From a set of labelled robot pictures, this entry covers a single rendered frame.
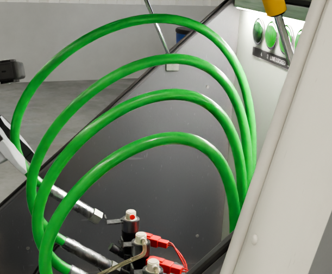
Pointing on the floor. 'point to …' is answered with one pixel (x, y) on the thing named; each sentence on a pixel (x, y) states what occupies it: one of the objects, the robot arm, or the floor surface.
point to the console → (299, 154)
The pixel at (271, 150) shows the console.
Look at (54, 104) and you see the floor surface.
